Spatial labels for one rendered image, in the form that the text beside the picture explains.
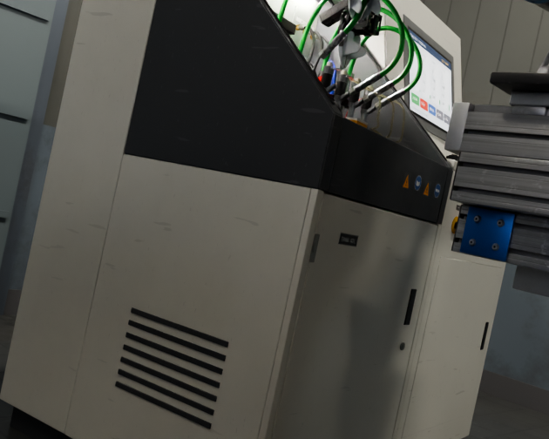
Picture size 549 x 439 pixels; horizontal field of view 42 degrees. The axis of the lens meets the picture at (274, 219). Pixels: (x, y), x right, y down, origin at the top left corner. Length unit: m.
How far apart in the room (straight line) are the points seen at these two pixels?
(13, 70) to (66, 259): 1.58
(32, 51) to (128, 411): 2.04
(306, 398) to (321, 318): 0.18
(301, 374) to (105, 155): 0.75
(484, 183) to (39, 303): 1.22
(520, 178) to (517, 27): 3.20
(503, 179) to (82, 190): 1.09
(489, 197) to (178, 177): 0.74
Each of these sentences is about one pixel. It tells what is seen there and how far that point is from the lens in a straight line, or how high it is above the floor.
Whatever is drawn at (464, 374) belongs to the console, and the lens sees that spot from 2.57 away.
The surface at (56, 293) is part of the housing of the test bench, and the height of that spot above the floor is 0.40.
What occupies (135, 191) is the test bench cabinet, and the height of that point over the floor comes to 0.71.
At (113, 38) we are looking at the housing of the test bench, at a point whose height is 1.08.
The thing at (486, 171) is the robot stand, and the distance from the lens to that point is 1.30.
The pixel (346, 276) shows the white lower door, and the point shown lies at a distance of 1.62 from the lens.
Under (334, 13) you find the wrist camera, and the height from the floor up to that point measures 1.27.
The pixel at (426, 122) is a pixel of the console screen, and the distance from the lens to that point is 2.50.
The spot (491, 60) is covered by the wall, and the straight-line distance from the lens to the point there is 4.43.
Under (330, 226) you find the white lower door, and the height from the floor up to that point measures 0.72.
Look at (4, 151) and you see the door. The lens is 3.36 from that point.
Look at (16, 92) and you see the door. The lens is 3.37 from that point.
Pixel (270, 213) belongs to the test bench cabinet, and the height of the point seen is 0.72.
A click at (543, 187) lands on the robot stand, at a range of 1.25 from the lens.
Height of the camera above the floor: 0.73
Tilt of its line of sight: 1 degrees down
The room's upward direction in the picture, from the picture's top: 12 degrees clockwise
